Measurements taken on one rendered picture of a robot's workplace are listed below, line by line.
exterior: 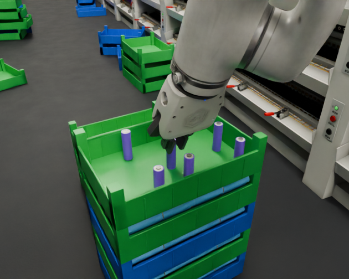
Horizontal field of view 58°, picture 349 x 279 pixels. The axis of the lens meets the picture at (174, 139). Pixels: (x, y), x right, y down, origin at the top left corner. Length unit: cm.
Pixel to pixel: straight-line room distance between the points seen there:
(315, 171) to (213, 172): 61
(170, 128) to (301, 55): 21
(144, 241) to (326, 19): 41
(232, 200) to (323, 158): 50
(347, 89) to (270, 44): 61
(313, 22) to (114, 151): 46
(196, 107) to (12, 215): 76
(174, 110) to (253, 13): 17
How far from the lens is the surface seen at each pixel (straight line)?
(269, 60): 37
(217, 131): 64
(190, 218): 58
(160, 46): 188
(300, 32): 35
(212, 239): 67
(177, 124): 47
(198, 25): 36
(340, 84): 97
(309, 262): 93
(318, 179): 110
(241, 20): 35
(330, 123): 101
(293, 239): 97
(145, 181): 58
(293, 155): 123
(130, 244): 54
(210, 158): 64
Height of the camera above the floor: 70
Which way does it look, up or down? 33 degrees down
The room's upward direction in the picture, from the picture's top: straight up
